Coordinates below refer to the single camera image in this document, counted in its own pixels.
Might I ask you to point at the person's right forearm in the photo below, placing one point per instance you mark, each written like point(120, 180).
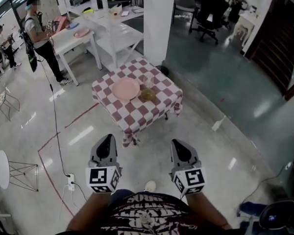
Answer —
point(205, 209)

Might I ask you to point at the black round bin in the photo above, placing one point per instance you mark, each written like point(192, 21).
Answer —
point(164, 70)

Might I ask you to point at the round white side table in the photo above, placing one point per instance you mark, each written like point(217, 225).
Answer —
point(2, 168)

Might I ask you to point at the red white checkered tablecloth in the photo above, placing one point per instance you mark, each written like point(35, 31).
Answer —
point(137, 116)

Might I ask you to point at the dark wooden staircase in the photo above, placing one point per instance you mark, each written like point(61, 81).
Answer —
point(276, 45)

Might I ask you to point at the white square pillar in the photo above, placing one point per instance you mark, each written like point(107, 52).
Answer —
point(159, 21)

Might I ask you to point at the black green backpack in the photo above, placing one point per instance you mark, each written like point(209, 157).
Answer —
point(32, 57)

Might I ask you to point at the pink tablet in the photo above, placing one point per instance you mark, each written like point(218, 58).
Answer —
point(125, 13)

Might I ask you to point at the blue round plate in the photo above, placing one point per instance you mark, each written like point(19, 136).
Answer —
point(71, 25)

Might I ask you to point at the pink round plate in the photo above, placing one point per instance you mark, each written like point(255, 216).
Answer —
point(81, 32)
point(125, 89)

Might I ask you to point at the white power strip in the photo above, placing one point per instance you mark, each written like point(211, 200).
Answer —
point(70, 181)

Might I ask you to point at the white carved-leg table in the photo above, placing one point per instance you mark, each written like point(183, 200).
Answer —
point(245, 23)

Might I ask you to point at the person's white shoe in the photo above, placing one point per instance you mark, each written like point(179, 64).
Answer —
point(150, 185)

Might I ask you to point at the clear drinking glass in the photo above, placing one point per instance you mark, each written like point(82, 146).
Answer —
point(147, 82)

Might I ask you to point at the person's dark trousers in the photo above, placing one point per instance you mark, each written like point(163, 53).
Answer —
point(122, 195)

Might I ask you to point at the grey green chair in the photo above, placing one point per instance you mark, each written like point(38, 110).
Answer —
point(186, 5)

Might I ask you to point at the white plastic box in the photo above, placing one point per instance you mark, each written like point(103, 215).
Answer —
point(94, 4)

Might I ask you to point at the person's left forearm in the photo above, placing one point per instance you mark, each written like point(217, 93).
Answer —
point(88, 212)

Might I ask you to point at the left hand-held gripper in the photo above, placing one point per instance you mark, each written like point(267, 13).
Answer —
point(98, 176)

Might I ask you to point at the olive-brown bowl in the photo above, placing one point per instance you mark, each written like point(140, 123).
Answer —
point(147, 95)

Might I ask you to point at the pink folded cloth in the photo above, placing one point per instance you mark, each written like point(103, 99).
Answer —
point(60, 23)

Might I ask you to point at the white metal shelf rack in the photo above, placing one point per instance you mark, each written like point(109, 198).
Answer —
point(117, 30)

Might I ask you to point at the yellow green tool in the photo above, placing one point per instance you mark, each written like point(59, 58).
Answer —
point(88, 10)

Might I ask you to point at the person's black printed shirt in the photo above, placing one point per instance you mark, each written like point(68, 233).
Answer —
point(149, 214)

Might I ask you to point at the white container with red dot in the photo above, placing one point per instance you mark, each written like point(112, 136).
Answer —
point(115, 11)

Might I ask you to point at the white rectangular table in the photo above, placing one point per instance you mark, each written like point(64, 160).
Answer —
point(71, 40)

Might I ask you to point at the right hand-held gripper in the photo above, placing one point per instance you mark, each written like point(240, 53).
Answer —
point(192, 177)

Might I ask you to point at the black office chair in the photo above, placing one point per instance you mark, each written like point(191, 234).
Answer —
point(212, 11)

